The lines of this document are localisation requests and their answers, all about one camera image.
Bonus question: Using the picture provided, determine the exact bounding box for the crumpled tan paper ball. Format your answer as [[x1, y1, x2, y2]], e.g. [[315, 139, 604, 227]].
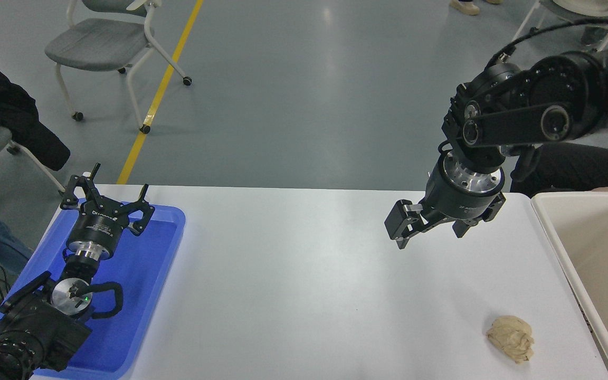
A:
[[486, 315, 535, 365]]

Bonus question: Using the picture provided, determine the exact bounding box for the large pale bin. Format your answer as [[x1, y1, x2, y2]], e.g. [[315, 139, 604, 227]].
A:
[[531, 191, 608, 380]]

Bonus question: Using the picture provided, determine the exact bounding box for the person's foot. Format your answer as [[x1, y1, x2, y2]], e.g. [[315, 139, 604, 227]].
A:
[[581, 24, 608, 45], [449, 0, 480, 15]]

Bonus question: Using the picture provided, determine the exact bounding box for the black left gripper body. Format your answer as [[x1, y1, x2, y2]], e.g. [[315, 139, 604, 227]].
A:
[[68, 203, 130, 253]]

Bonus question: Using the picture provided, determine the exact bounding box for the grey chair with white frame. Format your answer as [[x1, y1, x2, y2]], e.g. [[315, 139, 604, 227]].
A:
[[44, 0, 193, 135]]

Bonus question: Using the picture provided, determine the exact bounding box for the white frame wheeled chair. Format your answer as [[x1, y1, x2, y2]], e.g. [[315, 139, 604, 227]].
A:
[[512, 0, 608, 51]]

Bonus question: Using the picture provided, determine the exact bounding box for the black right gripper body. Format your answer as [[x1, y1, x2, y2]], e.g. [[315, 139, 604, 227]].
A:
[[423, 156, 505, 222]]

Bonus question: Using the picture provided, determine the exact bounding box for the blue plastic tray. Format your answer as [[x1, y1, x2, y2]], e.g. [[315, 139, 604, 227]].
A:
[[0, 199, 186, 379]]

